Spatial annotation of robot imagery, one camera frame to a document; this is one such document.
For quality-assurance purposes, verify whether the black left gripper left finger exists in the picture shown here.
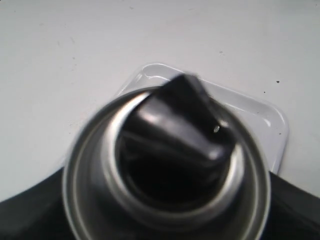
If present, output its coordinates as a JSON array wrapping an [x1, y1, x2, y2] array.
[[0, 169, 69, 240]]

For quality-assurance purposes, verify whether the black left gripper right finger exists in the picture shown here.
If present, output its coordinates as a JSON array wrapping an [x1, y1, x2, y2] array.
[[267, 172, 320, 240]]

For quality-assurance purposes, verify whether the white spray paint can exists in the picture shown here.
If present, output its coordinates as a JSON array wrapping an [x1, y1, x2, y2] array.
[[62, 73, 271, 240]]

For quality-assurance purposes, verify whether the white plastic tray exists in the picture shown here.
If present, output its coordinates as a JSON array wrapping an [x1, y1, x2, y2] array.
[[116, 63, 289, 174]]

